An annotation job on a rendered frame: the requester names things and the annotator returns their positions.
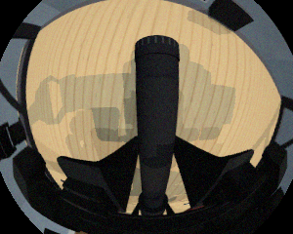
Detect black flashlight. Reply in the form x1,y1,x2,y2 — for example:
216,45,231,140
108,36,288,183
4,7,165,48
135,35,180,215

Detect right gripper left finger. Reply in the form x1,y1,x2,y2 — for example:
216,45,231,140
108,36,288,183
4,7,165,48
57,136,139,213

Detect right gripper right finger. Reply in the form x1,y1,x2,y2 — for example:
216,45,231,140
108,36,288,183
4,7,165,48
174,136,254,209

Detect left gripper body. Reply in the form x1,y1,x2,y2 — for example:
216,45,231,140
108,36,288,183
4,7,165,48
180,224,204,234

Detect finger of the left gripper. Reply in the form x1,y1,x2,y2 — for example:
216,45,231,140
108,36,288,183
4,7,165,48
166,204,174,214
131,203,140,215

